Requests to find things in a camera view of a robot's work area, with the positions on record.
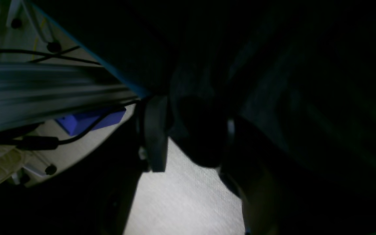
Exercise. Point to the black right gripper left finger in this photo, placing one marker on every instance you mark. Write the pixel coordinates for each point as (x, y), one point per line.
(95, 195)

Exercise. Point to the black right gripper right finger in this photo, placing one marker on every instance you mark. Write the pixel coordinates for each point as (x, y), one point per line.
(279, 197)

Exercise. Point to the black T-shirt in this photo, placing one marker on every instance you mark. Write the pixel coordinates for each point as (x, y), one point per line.
(303, 72)

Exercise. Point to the blue plastic block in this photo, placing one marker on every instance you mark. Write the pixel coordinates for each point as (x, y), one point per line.
(78, 123)

